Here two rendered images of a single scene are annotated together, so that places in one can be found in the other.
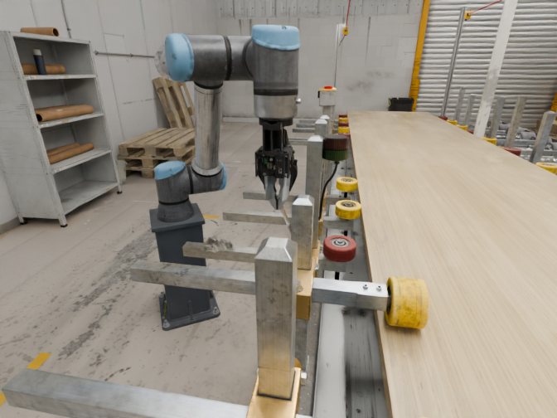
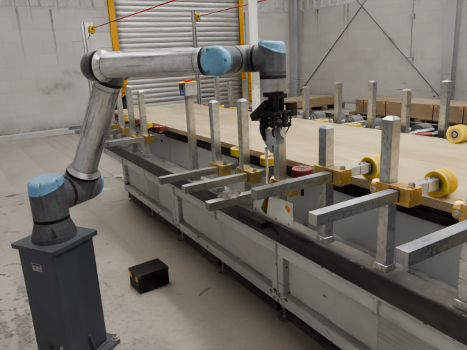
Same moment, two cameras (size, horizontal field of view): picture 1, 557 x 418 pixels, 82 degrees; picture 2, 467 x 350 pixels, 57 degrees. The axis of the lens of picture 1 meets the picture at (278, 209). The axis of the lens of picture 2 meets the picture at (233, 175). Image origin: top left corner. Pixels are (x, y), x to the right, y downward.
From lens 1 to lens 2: 112 cm
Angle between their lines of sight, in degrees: 39
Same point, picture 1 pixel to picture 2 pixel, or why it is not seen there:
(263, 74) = (276, 67)
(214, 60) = (238, 61)
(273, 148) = (281, 109)
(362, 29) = (44, 23)
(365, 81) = (62, 82)
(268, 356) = (393, 162)
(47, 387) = (330, 209)
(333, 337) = not seen: hidden behind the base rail
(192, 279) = (291, 185)
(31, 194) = not seen: outside the picture
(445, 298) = not seen: hidden behind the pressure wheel
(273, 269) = (397, 123)
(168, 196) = (56, 212)
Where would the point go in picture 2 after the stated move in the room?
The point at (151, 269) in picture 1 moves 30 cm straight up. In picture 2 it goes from (267, 187) to (265, 80)
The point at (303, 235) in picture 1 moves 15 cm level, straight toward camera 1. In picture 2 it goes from (331, 145) to (370, 151)
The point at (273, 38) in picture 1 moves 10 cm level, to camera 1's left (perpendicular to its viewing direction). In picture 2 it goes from (281, 48) to (259, 48)
